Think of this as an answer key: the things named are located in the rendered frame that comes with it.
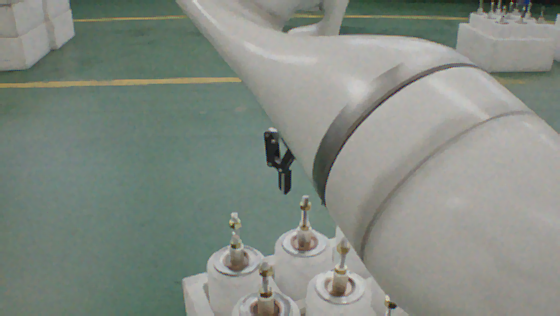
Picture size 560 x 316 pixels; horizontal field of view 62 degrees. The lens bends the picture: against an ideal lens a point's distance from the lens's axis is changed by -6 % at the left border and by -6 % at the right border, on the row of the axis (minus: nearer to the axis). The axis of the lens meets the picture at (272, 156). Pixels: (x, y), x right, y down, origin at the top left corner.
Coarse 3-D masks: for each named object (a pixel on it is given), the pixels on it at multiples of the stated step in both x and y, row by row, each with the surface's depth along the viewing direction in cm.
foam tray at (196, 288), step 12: (192, 276) 84; (204, 276) 85; (192, 288) 82; (204, 288) 84; (276, 288) 82; (192, 300) 79; (204, 300) 79; (300, 300) 79; (192, 312) 80; (204, 312) 77; (300, 312) 78; (372, 312) 77
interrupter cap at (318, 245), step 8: (288, 232) 84; (296, 232) 84; (312, 232) 84; (288, 240) 82; (296, 240) 82; (312, 240) 82; (320, 240) 82; (288, 248) 80; (296, 248) 80; (304, 248) 80; (312, 248) 80; (320, 248) 80; (296, 256) 78; (304, 256) 78; (312, 256) 78
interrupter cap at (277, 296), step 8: (248, 296) 70; (256, 296) 70; (280, 296) 70; (240, 304) 68; (248, 304) 68; (256, 304) 69; (280, 304) 68; (288, 304) 68; (240, 312) 67; (248, 312) 67; (256, 312) 67; (280, 312) 67; (288, 312) 67
